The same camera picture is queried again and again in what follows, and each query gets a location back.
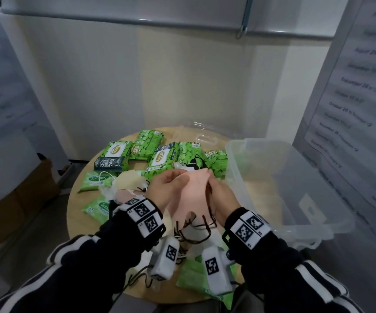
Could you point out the person's left hand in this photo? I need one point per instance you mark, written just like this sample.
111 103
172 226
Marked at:
161 189

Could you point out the person's right hand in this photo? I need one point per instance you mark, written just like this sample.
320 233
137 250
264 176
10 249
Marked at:
223 202

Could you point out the person's left thumb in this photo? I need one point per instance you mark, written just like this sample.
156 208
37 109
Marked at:
182 182

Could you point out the person's right fingers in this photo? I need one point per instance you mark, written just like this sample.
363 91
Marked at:
212 185

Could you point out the pink face mask black loops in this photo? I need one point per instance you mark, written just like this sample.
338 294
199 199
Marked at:
194 195

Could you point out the person's left forearm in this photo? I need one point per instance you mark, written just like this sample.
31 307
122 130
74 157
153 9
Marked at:
77 267

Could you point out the person's right forearm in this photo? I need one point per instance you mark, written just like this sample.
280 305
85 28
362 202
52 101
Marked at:
289 277

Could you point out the green leafy wet wipes packet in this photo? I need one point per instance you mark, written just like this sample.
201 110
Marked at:
147 143
216 161
189 151

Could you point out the green wipes packet white label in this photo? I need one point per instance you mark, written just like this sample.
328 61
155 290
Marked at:
160 159

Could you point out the left wristband with square markers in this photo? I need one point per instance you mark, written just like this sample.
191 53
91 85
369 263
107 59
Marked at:
144 215

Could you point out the wristband with square markers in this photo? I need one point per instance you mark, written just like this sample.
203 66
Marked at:
144 215
248 229

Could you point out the clear plastic bin lid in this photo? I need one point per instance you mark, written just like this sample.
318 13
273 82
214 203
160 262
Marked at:
207 133

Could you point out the cream face mask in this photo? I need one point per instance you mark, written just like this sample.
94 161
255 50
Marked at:
127 180

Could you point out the right wristband with square markers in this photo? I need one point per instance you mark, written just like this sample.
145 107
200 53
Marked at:
248 229

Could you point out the pink face mask white loops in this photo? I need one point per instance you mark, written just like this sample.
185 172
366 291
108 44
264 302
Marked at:
126 195

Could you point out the clear plastic storage bin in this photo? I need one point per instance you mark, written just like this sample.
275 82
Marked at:
282 189

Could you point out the dark green wet wipes packet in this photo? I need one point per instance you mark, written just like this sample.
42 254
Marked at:
113 158

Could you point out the light green small wipes packet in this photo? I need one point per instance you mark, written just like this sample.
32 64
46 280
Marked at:
98 209
95 180
191 278

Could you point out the brown cardboard box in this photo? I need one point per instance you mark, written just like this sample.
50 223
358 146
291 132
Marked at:
15 208

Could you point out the white printed paper sheet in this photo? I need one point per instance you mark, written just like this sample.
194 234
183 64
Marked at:
360 104

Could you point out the white roller blind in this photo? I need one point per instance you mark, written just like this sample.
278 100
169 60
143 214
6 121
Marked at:
174 12

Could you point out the grey standing board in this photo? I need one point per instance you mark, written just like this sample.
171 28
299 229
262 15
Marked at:
8 101

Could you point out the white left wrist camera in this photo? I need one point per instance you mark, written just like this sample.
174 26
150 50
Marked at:
165 259

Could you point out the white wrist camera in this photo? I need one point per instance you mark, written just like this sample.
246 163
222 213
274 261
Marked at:
215 270
165 259

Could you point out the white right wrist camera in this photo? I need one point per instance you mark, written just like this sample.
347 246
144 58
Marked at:
215 270

